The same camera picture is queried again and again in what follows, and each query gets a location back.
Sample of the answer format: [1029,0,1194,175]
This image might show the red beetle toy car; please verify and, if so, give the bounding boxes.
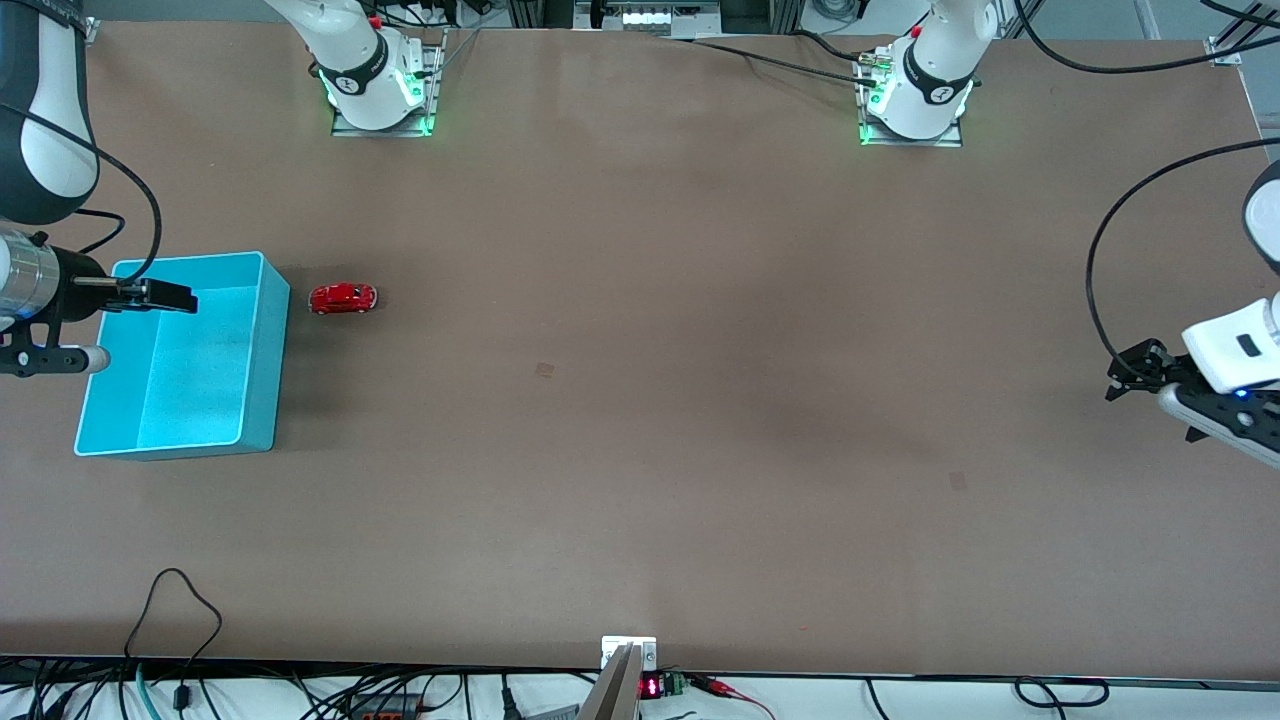
[308,283,379,316]

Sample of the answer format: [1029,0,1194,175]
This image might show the blue plastic box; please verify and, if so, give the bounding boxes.
[73,251,292,459]

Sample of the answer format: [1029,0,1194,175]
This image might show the black orange power strip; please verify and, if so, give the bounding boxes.
[348,694,423,720]

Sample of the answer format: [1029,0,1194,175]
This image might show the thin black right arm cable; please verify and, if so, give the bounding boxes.
[72,208,123,253]

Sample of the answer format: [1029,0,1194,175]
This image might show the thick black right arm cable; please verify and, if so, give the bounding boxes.
[0,100,163,283]

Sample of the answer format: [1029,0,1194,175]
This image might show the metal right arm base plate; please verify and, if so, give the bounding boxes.
[330,28,447,139]

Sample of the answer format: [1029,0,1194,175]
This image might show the black looped thin cable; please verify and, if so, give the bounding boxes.
[124,568,224,713]

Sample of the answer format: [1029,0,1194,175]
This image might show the black flat looped cable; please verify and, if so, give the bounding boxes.
[1014,677,1112,710]

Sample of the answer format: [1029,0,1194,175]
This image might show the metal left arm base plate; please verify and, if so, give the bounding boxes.
[858,48,964,149]

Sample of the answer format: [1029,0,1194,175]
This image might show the grey thin cable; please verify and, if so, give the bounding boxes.
[438,28,483,73]

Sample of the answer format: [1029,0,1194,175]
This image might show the short black table cable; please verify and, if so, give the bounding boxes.
[790,28,873,65]

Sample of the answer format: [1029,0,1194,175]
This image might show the long black table cable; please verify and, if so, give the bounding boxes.
[655,35,883,79]

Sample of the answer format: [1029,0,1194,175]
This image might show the red wire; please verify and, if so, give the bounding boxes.
[688,675,777,720]

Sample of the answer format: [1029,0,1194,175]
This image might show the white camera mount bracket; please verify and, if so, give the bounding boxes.
[601,636,658,672]

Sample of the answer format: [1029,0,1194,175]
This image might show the aluminium frame with light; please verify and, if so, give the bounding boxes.
[505,0,803,33]

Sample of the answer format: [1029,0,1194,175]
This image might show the aluminium camera post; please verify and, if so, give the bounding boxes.
[577,644,642,720]

